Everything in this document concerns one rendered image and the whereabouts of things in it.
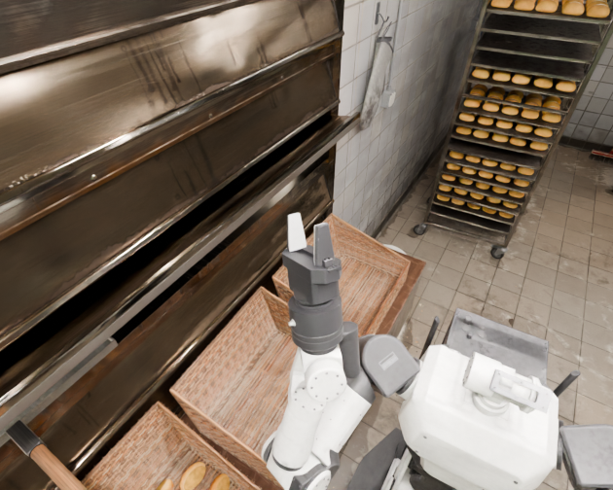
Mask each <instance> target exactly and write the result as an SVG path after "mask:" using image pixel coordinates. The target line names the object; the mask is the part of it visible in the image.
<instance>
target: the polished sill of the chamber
mask: <svg viewBox="0 0 613 490"><path fill-rule="evenodd" d="M328 164H329V158H328V157H325V156H321V157H320V158H318V159H317V160H316V161H315V162H314V163H313V164H311V165H310V166H309V167H308V168H307V169H306V170H304V171H303V172H302V173H301V174H300V175H299V176H297V177H296V178H295V179H294V180H293V181H292V182H290V183H289V184H288V185H287V186H286V187H285V188H283V189H282V190H281V191H280V192H279V193H277V194H276V195H275V196H274V197H273V198H272V199H270V200H269V201H268V202H267V203H266V204H265V205H263V206H262V207H261V208H260V209H259V210H258V211H256V212H255V213H254V214H253V215H252V216H251V217H249V218H248V219H247V220H246V221H245V222H244V223H242V224H241V225H240V226H239V227H238V228H236V229H235V230H234V231H233V232H232V233H231V234H230V235H228V236H227V237H226V238H225V239H224V240H223V241H221V242H220V243H219V244H218V245H217V246H216V247H214V248H213V249H212V250H211V251H210V252H209V253H207V254H206V255H205V256H204V257H203V258H202V259H200V260H199V261H198V262H197V263H196V264H194V265H193V266H192V267H191V268H190V269H189V270H187V271H186V272H185V273H184V274H183V275H182V276H180V277H179V278H178V279H177V280H176V281H175V282H173V283H172V284H171V285H170V286H169V287H168V288H166V289H165V290H164V291H163V292H162V293H161V294H159V295H158V296H157V297H156V298H155V299H153V300H152V301H151V302H150V303H149V304H148V305H146V306H145V307H144V308H143V309H142V310H141V311H140V312H138V313H137V314H136V315H135V316H134V317H133V318H131V319H130V320H129V321H128V322H127V323H126V324H124V325H123V326H122V327H121V328H120V329H119V330H117V331H116V332H115V333H114V334H113V335H111V337H113V338H114V339H115V340H116V341H117V343H118V344H119V345H118V346H117V347H116V348H115V349H113V350H112V351H111V352H110V353H109V354H108V355H106V356H105V357H104V358H103V359H102V360H101V361H99V362H98V363H97V364H96V365H95V366H94V367H92V368H91V369H90V370H89V371H88V372H87V373H85V374H84V375H83V376H82V377H81V378H80V379H79V380H77V381H76V382H75V383H74V384H73V385H72V386H70V387H69V388H68V389H67V390H66V391H65V392H63V393H62V394H61V395H60V396H59V397H58V398H57V399H55V400H54V401H53V402H52V403H51V404H49V405H48V406H47V407H46V408H45V409H44V410H43V411H41V412H40V413H39V414H38V415H37V416H36V417H34V418H33V419H32V420H31V421H30V422H29V423H28V424H26V426H28V427H30V430H31V431H32V432H34V431H35V430H37V429H38V428H39V427H40V426H41V425H42V424H43V423H44V422H45V421H46V420H48V419H49V418H50V417H51V416H52V415H53V414H54V413H55V412H56V411H57V410H59V409H60V408H61V407H62V406H63V405H64V404H65V403H66V402H67V401H69V400H70V399H71V398H72V397H73V396H74V395H75V394H76V393H77V392H78V391H80V390H81V389H82V388H83V387H84V386H85V385H86V384H87V383H88V382H89V381H91V380H92V379H93V378H94V377H95V376H96V375H97V374H98V373H99V372H100V371H102V370H103V369H104V368H105V367H106V366H107V365H108V364H109V363H110V362H112V361H113V360H114V359H115V358H116V357H117V356H118V355H119V354H120V353H121V352H123V351H124V350H125V349H126V348H127V347H128V346H129V345H130V344H131V343H132V342H133V341H134V340H135V339H136V338H137V337H138V336H139V335H141V334H142V333H144V332H145V331H146V330H147V329H148V328H149V327H150V326H151V325H152V324H154V323H155V322H156V321H157V320H158V319H159V318H160V317H161V316H162V315H163V314H164V313H165V312H166V311H167V310H168V309H169V308H170V307H171V306H172V305H173V304H175V303H176V302H177V301H178V300H179V299H180V298H181V297H182V296H184V295H185V294H187V293H188V292H189V291H190V290H191V289H192V288H193V287H194V286H195V285H196V284H197V283H198V282H199V281H200V280H201V279H202V278H203V277H204V276H205V275H207V274H208V273H209V272H210V271H211V270H212V269H213V268H214V267H215V266H216V265H218V264H219V263H220V262H221V261H222V260H223V259H224V258H225V257H226V256H228V255H229V254H230V253H231V252H232V251H233V250H234V249H235V248H236V247H237V246H239V245H240V244H241V243H242V242H243V241H244V240H245V239H246V238H247V237H248V236H250V235H251V234H252V233H253V232H254V231H255V230H256V229H257V228H259V227H260V226H261V225H262V224H263V223H264V222H265V221H266V220H267V219H268V218H270V217H271V216H272V215H273V214H274V213H275V212H276V211H277V210H278V209H279V208H281V207H282V206H283V205H284V204H285V203H286V202H287V201H288V200H289V199H290V198H292V197H293V196H294V195H295V194H296V193H297V192H298V191H299V190H300V189H302V188H303V187H304V186H305V185H306V184H307V183H308V182H309V181H310V180H311V179H313V178H314V177H315V176H316V175H317V174H318V173H319V172H320V171H321V170H322V169H324V168H325V167H326V166H327V165H328ZM17 447H18V446H17V444H16V443H15V442H13V440H12V439H11V438H10V439H9V440H8V441H7V442H5V443H4V444H3V445H2V446H1V447H0V462H1V461H2V460H3V459H4V458H6V457H7V456H8V455H9V454H10V453H11V452H12V451H13V450H14V449H16V448H17Z"/></svg>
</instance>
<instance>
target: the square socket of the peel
mask: <svg viewBox="0 0 613 490"><path fill-rule="evenodd" d="M6 434H7V435H8V436H9V437H10V438H11V439H12V440H13V442H15V443H16V444H17V446H18V447H19V448H20V449H21V450H22V452H23V453H25V454H26V455H27V456H29V457H30V453H31V451H32V450H33V449H34V448H35V447H36V446H38V445H40V444H44V445H45V446H46V447H47V445H46V444H45V443H44V442H42V441H41V439H40V438H39V437H37V436H36V435H35V434H34V433H33V432H32V431H31V430H30V427H28V426H26V425H25V424H24V423H23V422H22V421H20V420H17V422H16V423H15V424H14V425H12V426H11V427H10V428H9V429H8V430H6ZM30 458H31V457H30ZM31 459H32V458H31Z"/></svg>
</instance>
